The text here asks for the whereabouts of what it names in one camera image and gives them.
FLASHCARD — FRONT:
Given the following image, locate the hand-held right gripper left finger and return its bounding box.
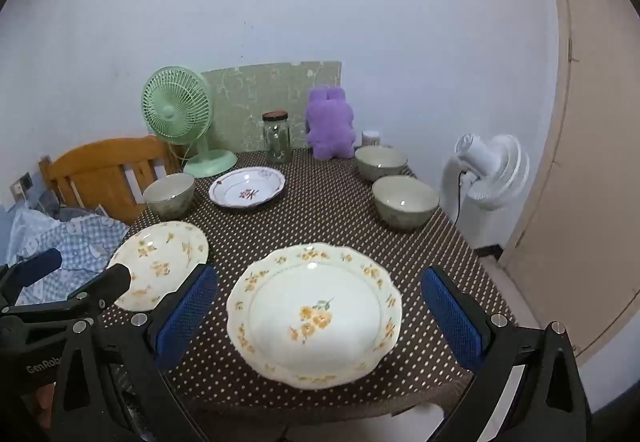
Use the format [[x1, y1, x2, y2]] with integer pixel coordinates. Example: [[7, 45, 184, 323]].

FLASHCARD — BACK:
[[50, 264, 219, 442]]

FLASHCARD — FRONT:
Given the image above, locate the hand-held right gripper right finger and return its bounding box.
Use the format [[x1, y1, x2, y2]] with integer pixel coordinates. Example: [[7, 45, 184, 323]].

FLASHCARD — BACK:
[[421, 267, 591, 442]]

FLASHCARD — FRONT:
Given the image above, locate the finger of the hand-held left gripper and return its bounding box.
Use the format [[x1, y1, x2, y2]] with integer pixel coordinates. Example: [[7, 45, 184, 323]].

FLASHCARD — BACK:
[[12, 264, 133, 324], [0, 248, 63, 309]]

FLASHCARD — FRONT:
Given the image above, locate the small yellow floral plate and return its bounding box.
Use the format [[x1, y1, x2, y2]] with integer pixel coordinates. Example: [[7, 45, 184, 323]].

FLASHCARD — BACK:
[[106, 221, 210, 313]]

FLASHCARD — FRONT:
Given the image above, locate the large yellow floral plate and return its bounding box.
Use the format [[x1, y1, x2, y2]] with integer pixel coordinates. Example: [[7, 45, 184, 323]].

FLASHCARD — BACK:
[[226, 242, 403, 390]]

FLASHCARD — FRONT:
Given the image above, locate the red rimmed floral plate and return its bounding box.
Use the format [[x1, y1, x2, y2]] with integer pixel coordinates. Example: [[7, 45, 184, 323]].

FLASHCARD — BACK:
[[208, 166, 286, 209]]

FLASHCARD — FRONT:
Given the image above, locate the blue checked blanket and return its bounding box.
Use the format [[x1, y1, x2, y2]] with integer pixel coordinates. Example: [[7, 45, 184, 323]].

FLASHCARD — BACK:
[[0, 204, 131, 308]]

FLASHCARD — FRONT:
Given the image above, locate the grey cloth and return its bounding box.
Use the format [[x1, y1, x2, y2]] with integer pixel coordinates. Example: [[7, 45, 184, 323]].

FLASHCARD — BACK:
[[35, 192, 91, 223]]

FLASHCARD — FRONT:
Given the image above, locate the white fan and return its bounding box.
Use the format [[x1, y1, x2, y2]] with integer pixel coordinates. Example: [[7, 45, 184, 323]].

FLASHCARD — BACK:
[[440, 133, 531, 223]]

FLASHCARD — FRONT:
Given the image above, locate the brown polka dot tablecloth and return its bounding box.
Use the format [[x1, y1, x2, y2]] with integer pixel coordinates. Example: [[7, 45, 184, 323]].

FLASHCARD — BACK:
[[102, 148, 516, 415]]

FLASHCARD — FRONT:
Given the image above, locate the green desk fan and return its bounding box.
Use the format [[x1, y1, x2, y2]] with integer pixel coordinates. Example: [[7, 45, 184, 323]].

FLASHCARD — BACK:
[[141, 66, 238, 179]]

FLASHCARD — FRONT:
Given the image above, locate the glass jar with lid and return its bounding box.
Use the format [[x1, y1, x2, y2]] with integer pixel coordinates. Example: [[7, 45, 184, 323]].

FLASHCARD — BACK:
[[262, 111, 292, 165]]

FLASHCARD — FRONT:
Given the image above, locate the beige door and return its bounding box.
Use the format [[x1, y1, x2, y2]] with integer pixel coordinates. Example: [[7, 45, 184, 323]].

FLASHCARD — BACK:
[[497, 0, 640, 363]]

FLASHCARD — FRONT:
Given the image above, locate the purple plush toy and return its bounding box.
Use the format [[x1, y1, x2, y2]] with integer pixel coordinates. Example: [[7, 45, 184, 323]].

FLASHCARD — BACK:
[[305, 86, 356, 159]]

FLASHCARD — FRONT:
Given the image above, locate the green patterned mat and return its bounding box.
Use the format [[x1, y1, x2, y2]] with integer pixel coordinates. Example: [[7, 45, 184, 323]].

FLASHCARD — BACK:
[[200, 61, 343, 153]]

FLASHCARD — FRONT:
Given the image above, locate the wall socket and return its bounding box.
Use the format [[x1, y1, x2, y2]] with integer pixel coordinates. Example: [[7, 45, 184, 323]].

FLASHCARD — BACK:
[[11, 172, 35, 203]]

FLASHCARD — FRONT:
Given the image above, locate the black fan cable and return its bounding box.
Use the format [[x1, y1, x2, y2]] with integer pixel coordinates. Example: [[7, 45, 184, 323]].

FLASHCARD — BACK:
[[452, 169, 473, 223]]

